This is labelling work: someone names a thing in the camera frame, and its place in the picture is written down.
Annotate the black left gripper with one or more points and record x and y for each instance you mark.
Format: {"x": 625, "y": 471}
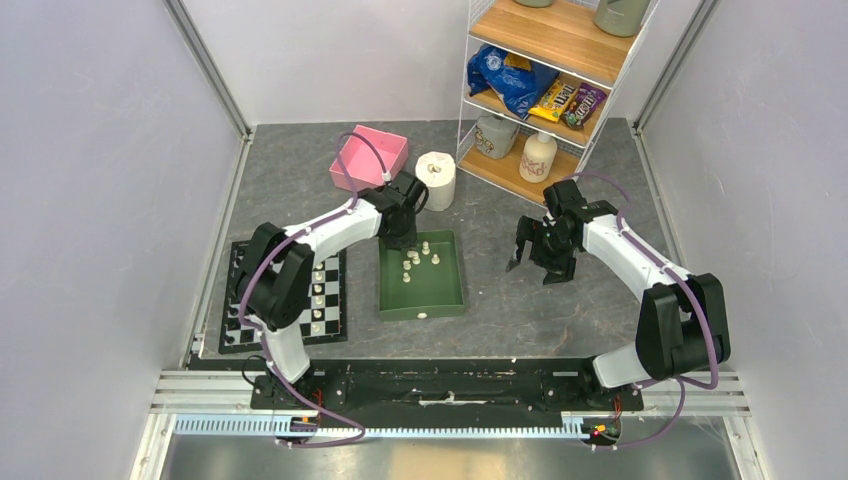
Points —
{"x": 408, "y": 241}

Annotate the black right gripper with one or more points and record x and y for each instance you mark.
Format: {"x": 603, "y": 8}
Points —
{"x": 559, "y": 269}

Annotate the green plastic tray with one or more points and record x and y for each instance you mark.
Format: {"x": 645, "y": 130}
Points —
{"x": 430, "y": 284}

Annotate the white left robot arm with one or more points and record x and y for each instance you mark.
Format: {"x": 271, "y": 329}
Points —
{"x": 275, "y": 274}

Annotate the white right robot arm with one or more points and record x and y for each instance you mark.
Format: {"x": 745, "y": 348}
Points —
{"x": 682, "y": 329}

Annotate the white toilet paper roll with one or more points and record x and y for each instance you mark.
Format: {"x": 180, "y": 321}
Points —
{"x": 437, "y": 170}

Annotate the pink plastic box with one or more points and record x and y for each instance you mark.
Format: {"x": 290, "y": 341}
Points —
{"x": 358, "y": 168}

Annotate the cream soap bottle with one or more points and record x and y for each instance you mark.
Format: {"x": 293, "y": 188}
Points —
{"x": 537, "y": 157}

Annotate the grey jug on shelf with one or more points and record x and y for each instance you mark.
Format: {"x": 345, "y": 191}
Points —
{"x": 494, "y": 136}

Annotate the yellow candy bag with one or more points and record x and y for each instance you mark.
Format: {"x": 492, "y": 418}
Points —
{"x": 554, "y": 101}

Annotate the blue plastic bag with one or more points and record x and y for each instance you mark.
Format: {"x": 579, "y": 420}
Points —
{"x": 517, "y": 81}

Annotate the black white chessboard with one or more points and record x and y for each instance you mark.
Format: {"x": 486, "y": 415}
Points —
{"x": 323, "y": 321}

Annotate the brown candy bag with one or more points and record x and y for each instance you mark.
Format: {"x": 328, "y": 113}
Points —
{"x": 580, "y": 109}

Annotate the grey green top bottle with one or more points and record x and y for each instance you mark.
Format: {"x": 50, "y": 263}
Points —
{"x": 620, "y": 18}

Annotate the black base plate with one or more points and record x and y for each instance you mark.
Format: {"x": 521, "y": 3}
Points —
{"x": 443, "y": 393}

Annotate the white wire wooden shelf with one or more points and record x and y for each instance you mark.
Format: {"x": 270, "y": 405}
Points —
{"x": 561, "y": 35}

